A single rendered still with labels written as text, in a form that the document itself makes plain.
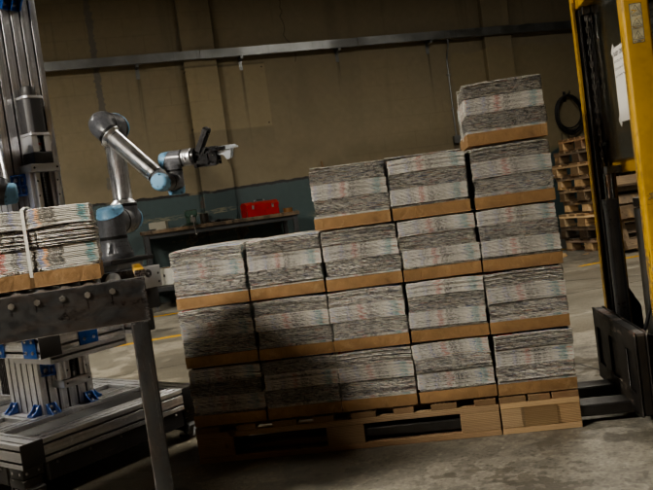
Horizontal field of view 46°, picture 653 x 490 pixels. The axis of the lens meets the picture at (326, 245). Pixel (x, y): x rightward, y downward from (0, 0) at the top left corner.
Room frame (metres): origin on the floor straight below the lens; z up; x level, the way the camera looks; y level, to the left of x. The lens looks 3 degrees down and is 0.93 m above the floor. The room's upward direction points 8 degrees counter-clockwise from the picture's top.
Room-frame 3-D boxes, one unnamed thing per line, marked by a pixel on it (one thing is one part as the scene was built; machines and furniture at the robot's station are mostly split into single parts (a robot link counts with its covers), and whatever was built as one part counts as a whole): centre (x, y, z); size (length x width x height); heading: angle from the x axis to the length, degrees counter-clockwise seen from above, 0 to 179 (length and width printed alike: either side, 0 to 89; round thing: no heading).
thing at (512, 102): (2.98, -0.72, 0.65); 0.39 x 0.30 x 1.29; 173
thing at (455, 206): (3.01, -0.42, 0.86); 0.38 x 0.29 x 0.04; 172
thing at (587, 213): (8.91, -3.50, 0.65); 1.33 x 0.94 x 1.30; 109
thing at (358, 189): (3.05, -0.13, 0.95); 0.38 x 0.29 x 0.23; 174
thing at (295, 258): (3.06, 0.00, 0.42); 1.17 x 0.39 x 0.83; 83
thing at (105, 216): (3.36, 0.91, 0.98); 0.13 x 0.12 x 0.14; 167
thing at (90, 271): (2.35, 0.77, 0.83); 0.29 x 0.16 x 0.04; 14
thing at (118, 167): (3.48, 0.88, 1.19); 0.15 x 0.12 x 0.55; 167
